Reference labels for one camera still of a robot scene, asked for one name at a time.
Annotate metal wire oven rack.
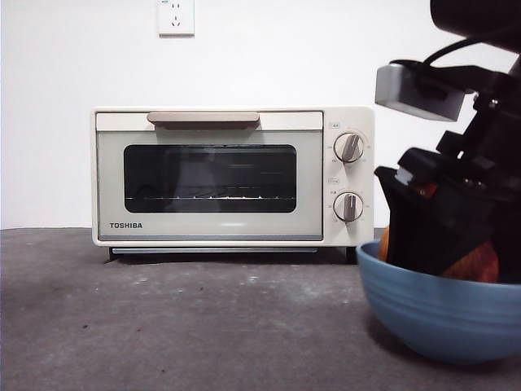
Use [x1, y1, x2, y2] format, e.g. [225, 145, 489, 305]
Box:
[125, 195, 297, 203]

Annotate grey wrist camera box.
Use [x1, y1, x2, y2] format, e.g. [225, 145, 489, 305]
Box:
[374, 60, 467, 122]

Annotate blue ribbed bowl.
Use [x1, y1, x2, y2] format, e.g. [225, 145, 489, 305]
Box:
[356, 239, 521, 365]

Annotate cream timer knob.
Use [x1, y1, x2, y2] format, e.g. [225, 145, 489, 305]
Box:
[333, 191, 366, 223]

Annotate red yellow apple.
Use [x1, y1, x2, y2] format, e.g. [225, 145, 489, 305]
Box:
[377, 226, 501, 283]

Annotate glass oven door with handle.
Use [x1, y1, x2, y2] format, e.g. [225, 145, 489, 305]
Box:
[95, 111, 325, 242]

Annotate cream temperature knob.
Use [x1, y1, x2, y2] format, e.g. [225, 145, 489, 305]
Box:
[333, 132, 366, 165]

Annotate black camera cable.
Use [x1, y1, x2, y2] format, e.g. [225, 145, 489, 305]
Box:
[421, 37, 479, 68]

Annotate white wall socket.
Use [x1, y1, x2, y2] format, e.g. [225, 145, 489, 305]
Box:
[157, 0, 195, 38]

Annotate cream Toshiba toaster oven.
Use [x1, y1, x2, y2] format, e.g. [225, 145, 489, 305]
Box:
[90, 106, 375, 266]

